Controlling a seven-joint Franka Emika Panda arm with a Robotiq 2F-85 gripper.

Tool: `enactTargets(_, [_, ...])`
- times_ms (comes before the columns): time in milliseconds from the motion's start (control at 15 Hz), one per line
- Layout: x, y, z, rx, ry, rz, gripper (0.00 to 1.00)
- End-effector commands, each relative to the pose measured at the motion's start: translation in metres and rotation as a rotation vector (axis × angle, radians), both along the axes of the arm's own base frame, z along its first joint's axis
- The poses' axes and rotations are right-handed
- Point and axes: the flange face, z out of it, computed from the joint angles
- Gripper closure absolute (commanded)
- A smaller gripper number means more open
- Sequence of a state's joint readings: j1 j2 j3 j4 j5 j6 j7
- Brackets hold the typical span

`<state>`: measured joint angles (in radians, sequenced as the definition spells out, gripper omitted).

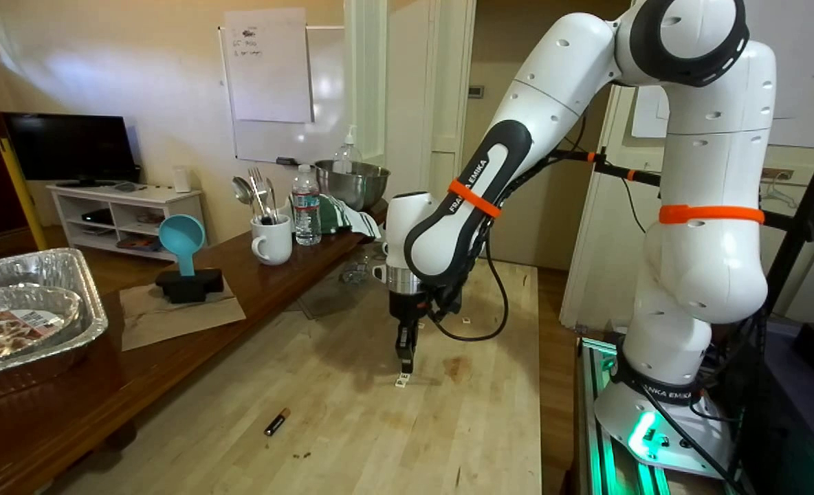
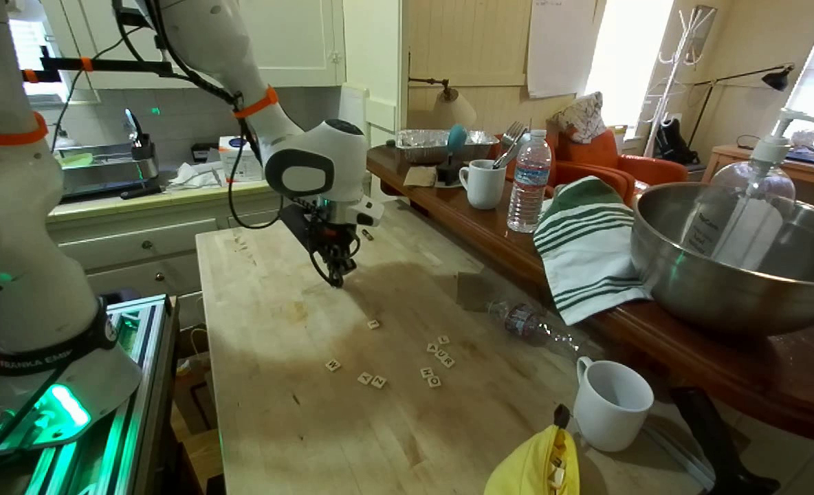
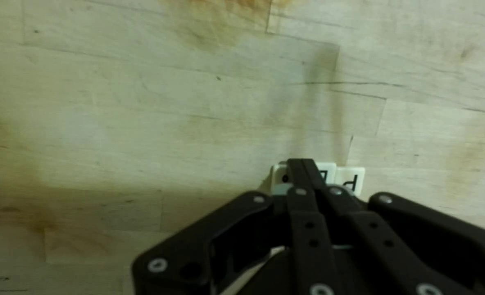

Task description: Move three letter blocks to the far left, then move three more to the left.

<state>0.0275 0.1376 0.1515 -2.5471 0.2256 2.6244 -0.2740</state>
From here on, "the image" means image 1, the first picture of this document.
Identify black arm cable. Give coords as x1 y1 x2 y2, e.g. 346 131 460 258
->
423 135 514 344

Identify white refrigerator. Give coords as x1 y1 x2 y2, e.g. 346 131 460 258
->
557 83 672 335

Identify large steel mixing bowl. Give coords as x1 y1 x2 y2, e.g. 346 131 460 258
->
310 160 394 212

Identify black stand post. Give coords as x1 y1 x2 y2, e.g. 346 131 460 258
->
763 95 814 320

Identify brown cardboard sheet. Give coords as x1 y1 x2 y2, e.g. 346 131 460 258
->
117 277 250 355

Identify whiteboard with handwriting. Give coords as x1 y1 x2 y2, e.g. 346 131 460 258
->
628 0 814 152

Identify white television shelf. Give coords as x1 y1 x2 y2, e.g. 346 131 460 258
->
46 181 210 265

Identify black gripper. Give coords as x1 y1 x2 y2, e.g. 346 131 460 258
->
387 289 427 377

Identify black marker pen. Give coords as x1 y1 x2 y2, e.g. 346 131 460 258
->
261 406 293 439

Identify white door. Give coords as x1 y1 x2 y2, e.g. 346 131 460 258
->
342 0 478 201

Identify black camera boom bar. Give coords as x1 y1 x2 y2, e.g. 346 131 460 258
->
552 145 814 243

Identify aluminum robot stand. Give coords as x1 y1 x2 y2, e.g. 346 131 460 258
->
569 332 749 495

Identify white paper sheet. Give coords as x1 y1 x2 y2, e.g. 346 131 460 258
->
221 6 316 126

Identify clear water bottle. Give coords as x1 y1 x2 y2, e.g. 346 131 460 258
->
288 161 324 251

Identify aluminum foil tray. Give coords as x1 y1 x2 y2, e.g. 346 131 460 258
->
0 245 112 384

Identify white wall whiteboard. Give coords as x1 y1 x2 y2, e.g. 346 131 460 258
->
214 21 352 167

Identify dark wooden side table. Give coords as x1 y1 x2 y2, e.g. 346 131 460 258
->
0 203 394 495

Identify clear pump dispenser bottle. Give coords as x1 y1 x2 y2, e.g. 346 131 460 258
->
332 126 360 177

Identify black funnel base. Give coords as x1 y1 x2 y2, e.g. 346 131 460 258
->
155 267 225 304

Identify green striped white towel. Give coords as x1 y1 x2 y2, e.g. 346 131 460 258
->
319 193 386 243

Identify white ceramic mug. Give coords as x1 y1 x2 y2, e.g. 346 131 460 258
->
247 212 298 270

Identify black flat television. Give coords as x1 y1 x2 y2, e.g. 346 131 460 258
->
0 109 145 188

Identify metal spoon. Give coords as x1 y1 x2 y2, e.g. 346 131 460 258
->
253 167 280 219
232 174 258 216

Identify orange velcro strap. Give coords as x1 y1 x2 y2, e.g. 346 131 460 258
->
657 201 768 227
447 177 504 222

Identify yellow measuring stick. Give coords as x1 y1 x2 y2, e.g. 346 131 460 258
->
0 135 51 254

